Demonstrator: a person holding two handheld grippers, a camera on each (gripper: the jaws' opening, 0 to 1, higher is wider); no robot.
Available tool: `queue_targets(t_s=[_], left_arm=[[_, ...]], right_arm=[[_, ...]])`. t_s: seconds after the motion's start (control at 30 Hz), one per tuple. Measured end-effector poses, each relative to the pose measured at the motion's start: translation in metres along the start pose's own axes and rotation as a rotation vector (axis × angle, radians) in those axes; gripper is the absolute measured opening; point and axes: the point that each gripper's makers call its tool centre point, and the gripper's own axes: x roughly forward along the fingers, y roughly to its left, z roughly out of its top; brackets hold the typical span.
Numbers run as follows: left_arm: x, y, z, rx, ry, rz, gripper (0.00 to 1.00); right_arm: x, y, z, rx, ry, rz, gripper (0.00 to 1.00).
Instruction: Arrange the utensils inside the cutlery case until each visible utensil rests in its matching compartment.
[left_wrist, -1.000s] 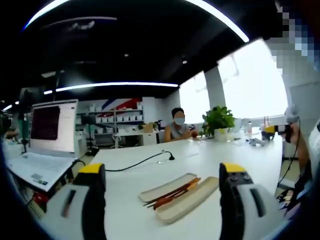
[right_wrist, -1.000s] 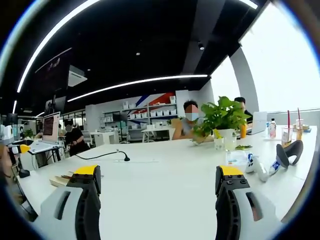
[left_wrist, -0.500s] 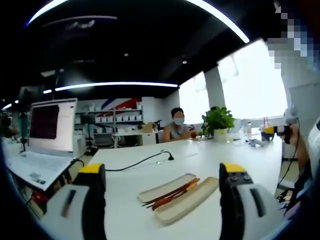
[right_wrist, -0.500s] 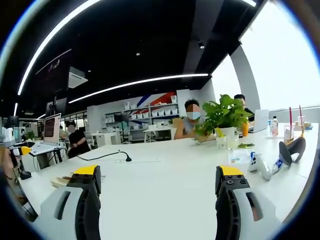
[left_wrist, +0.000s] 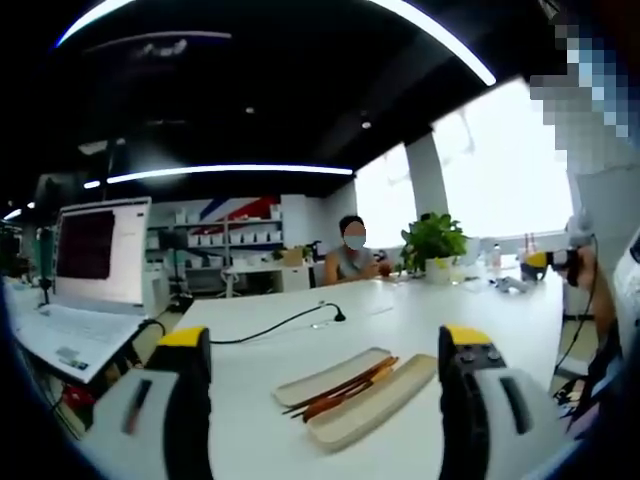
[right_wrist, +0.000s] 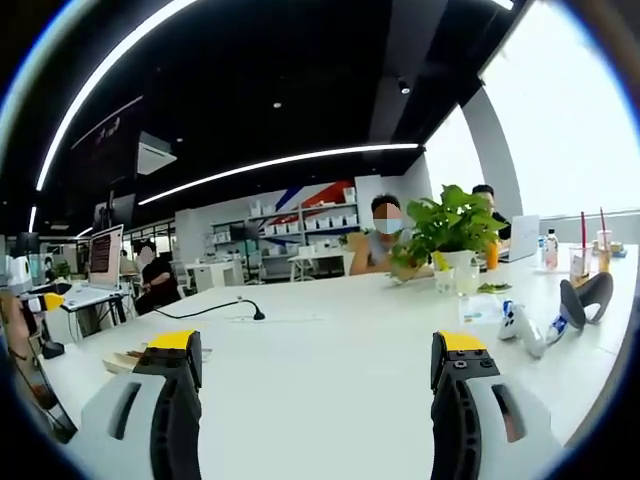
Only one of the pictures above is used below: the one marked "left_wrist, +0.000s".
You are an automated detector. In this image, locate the straight ceiling light strip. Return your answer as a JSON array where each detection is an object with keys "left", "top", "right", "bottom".
[{"left": 106, "top": 163, "right": 355, "bottom": 185}]

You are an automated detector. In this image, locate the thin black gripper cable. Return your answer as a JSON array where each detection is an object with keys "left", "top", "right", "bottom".
[{"left": 553, "top": 232, "right": 600, "bottom": 374}]

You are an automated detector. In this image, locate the curved ceiling light strip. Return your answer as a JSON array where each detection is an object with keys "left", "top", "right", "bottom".
[{"left": 53, "top": 0, "right": 498, "bottom": 87}]

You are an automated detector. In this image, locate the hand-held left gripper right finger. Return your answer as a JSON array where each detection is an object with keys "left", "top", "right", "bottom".
[{"left": 437, "top": 323, "right": 584, "bottom": 480}]

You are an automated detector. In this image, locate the white office chair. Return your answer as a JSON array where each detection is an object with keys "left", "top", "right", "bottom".
[{"left": 219, "top": 264, "right": 254, "bottom": 300}]

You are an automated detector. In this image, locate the shelf with white boxes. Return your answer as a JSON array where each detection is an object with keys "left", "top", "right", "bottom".
[{"left": 146, "top": 199, "right": 287, "bottom": 269}]

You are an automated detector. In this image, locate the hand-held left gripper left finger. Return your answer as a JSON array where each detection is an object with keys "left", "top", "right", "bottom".
[{"left": 79, "top": 326, "right": 214, "bottom": 480}]

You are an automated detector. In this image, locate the white laptop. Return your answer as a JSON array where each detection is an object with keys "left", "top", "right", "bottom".
[{"left": 13, "top": 196, "right": 154, "bottom": 385}]

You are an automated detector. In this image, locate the green potted plant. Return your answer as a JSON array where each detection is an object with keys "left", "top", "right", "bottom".
[{"left": 399, "top": 212, "right": 469, "bottom": 286}]

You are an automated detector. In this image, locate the wooden chopstick utensil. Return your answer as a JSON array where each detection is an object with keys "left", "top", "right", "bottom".
[
  {"left": 292, "top": 359, "right": 401, "bottom": 419},
  {"left": 282, "top": 355, "right": 400, "bottom": 416}
]

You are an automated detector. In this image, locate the beige cutlery case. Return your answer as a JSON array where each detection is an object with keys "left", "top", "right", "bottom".
[{"left": 272, "top": 346, "right": 438, "bottom": 448}]

